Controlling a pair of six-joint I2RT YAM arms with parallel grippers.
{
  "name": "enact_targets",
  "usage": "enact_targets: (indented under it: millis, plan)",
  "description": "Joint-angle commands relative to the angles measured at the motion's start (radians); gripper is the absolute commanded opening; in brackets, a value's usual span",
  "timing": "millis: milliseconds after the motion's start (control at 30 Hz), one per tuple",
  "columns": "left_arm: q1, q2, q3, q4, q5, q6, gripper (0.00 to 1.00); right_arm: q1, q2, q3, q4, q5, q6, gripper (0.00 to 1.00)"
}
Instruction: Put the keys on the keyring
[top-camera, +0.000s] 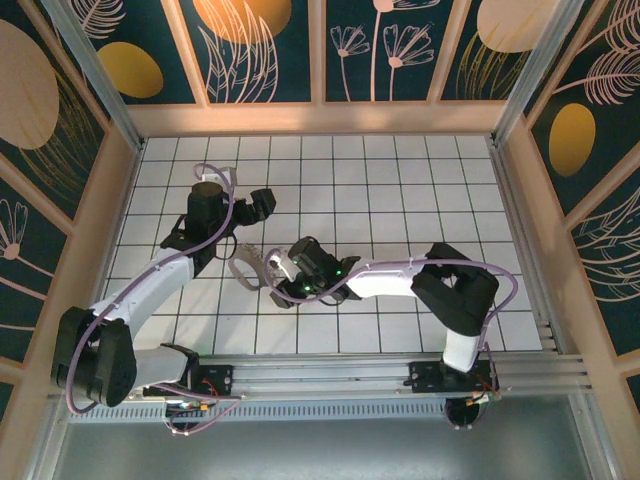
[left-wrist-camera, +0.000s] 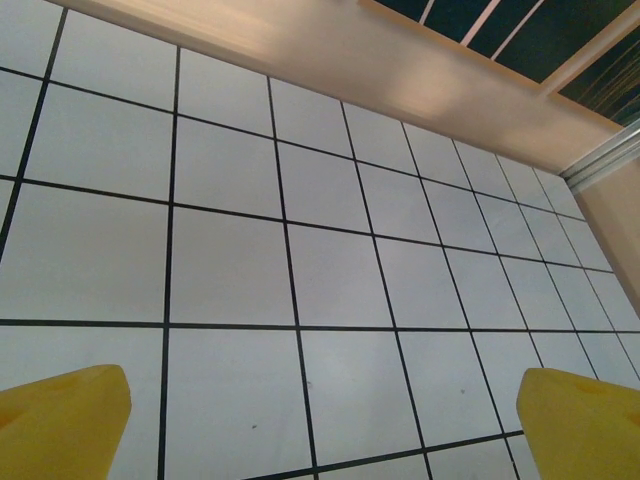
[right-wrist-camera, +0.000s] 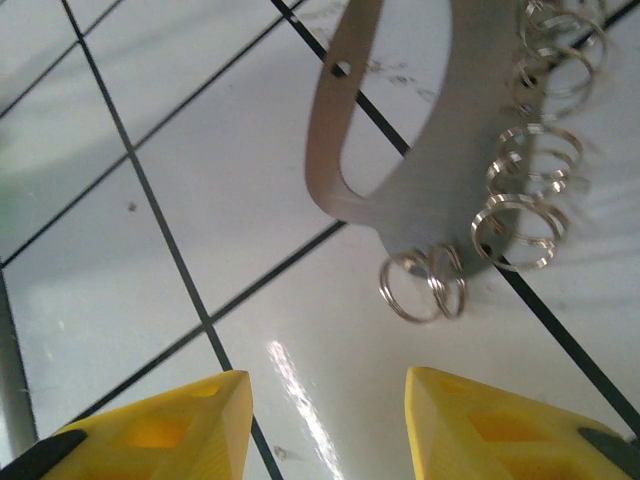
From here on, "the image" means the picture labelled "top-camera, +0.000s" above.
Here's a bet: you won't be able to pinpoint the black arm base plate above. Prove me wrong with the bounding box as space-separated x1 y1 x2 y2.
142 363 236 400
407 359 496 396

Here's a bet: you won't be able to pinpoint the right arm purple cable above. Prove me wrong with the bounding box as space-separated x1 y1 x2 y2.
267 247 521 401

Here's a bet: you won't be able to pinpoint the aluminium corner post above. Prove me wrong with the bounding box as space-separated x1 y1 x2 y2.
492 0 587 146
39 0 147 154

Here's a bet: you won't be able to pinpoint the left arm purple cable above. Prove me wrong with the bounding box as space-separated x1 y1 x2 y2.
64 162 246 436

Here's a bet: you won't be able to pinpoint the aluminium mounting rail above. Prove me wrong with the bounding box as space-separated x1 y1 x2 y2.
47 349 594 404

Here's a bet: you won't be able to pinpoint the grey metal sheet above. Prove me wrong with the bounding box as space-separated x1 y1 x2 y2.
29 394 616 480

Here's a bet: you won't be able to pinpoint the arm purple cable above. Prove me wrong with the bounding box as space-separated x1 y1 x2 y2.
64 162 246 436
267 247 521 401

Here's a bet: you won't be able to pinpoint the aluminium side rail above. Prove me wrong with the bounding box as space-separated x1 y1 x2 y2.
487 137 559 359

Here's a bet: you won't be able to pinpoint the small circuit board with wires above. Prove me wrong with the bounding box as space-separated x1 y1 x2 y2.
164 398 221 417
468 386 502 405

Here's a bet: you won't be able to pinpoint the perforated grey cable duct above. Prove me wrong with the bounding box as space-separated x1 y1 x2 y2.
67 401 451 425

